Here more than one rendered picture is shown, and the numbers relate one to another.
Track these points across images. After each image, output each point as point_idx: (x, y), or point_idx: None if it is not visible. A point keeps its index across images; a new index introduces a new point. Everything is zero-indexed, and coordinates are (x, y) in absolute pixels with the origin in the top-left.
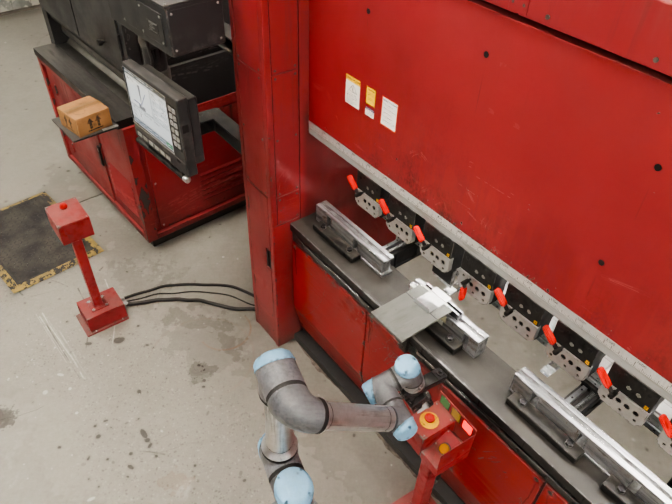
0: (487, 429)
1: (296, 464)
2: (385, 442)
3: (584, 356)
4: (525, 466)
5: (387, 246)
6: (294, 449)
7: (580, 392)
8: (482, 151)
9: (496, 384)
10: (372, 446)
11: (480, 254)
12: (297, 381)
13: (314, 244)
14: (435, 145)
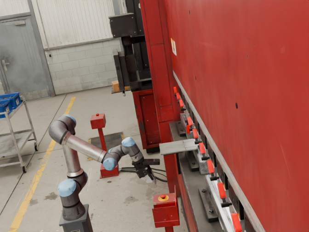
0: (190, 210)
1: (76, 180)
2: None
3: (204, 142)
4: (195, 229)
5: None
6: (77, 173)
7: None
8: (181, 45)
9: (202, 185)
10: None
11: (189, 103)
12: (61, 121)
13: (171, 129)
14: (179, 53)
